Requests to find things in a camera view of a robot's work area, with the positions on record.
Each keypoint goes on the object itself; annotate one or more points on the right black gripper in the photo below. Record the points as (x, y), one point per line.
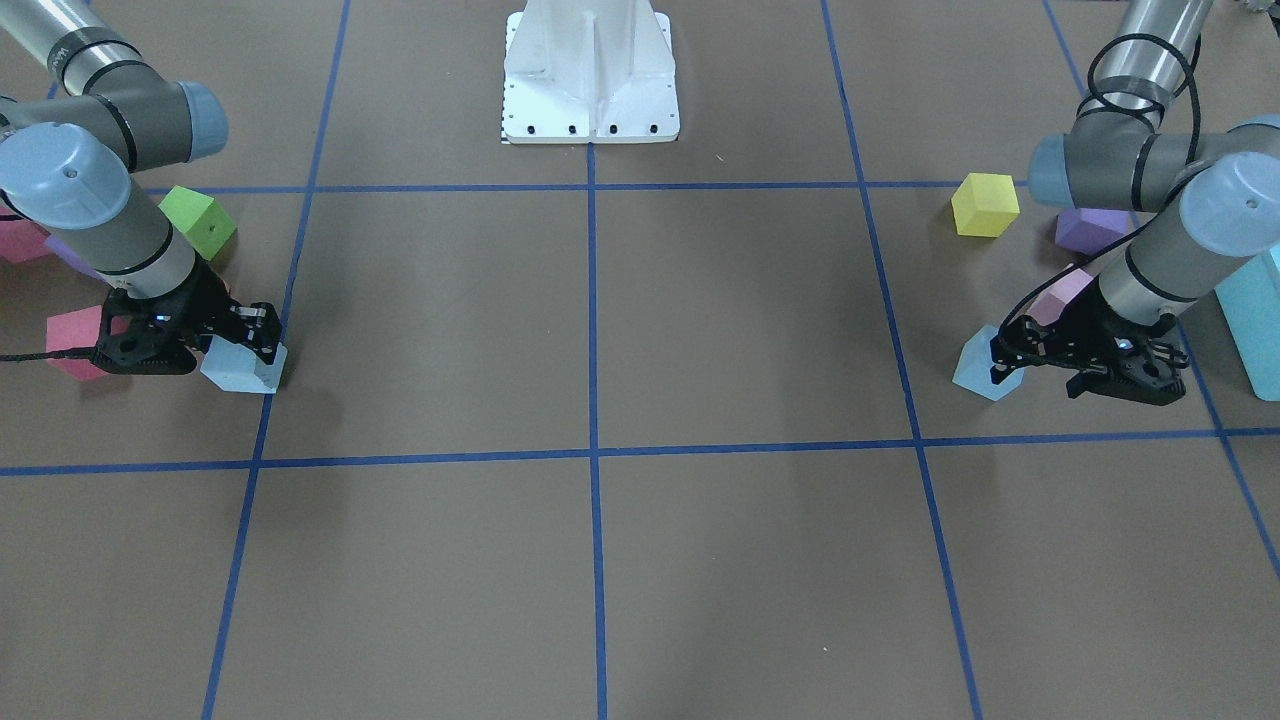
(203, 305)

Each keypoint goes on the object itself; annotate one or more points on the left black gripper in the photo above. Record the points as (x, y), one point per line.
(1084, 327)

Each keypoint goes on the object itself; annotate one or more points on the light blue block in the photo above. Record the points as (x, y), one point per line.
(975, 364)
(235, 368)

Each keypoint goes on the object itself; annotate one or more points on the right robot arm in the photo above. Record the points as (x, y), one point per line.
(69, 164)

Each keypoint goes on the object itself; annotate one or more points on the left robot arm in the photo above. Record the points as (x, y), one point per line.
(1137, 144)

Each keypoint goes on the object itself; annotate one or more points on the pink foam block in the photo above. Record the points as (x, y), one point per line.
(1047, 308)

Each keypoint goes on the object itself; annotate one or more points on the green foam block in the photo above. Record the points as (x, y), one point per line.
(200, 218)

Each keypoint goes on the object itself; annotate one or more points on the purple block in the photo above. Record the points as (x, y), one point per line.
(70, 257)
(1088, 231)

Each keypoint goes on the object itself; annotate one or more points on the yellow foam block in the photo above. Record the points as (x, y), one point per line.
(985, 205)

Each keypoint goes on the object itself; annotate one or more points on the magenta block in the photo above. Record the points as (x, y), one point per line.
(76, 329)
(23, 241)

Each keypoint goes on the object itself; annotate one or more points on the cyan plastic bin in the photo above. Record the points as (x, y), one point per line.
(1249, 300)

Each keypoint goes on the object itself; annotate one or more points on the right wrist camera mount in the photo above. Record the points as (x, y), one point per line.
(133, 345)

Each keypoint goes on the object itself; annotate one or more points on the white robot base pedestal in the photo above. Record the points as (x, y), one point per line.
(589, 72)

